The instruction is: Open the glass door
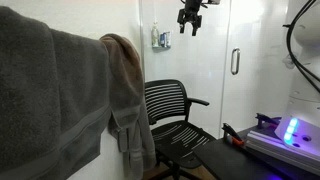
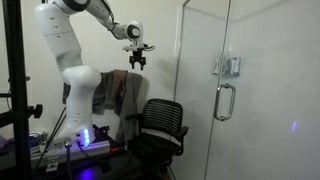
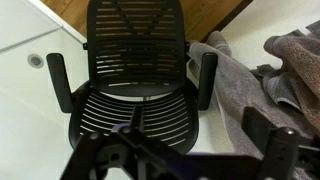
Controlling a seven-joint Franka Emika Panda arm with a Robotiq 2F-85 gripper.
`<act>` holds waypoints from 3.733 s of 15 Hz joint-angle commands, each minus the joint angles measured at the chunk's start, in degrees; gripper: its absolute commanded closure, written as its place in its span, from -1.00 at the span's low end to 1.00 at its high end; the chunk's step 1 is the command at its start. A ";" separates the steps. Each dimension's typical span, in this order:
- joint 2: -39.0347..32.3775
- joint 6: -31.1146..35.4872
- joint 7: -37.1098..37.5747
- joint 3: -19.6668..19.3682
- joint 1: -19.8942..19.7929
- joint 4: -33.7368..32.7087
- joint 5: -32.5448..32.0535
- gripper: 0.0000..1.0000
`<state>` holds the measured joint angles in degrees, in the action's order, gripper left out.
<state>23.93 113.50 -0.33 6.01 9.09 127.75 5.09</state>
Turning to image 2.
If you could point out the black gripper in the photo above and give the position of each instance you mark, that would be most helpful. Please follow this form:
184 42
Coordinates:
137 55

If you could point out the frameless glass door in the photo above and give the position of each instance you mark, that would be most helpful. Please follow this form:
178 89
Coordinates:
266 100

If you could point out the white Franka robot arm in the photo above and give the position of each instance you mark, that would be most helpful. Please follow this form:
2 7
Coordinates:
76 83

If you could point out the brown towel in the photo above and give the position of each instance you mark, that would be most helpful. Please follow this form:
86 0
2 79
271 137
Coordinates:
116 86

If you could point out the light grey towel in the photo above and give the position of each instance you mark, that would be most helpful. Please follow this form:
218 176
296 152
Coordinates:
131 100

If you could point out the dark grey towel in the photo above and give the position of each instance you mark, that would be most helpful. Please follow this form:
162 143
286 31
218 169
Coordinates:
100 96

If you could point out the fixed glass panel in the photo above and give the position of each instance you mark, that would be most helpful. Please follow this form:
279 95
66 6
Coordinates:
195 83

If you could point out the black mesh office chair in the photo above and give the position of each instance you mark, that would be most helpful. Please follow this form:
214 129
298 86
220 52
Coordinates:
160 133

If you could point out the black and blue clamp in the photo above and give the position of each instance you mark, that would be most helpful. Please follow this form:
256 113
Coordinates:
101 129

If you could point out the orange and black clamp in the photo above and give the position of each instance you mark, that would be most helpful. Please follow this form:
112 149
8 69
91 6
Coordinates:
115 150

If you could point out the small shower shelf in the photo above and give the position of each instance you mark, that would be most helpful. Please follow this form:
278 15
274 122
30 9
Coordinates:
226 74

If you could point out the white and blue toiletry tube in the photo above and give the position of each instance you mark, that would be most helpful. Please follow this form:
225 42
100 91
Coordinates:
235 65

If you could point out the black stand knob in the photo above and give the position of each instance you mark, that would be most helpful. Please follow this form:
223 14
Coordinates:
36 111

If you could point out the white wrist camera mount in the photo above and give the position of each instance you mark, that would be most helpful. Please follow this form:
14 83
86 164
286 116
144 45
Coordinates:
133 47

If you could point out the black camera stand pole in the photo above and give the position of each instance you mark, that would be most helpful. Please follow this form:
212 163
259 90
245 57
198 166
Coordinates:
18 83

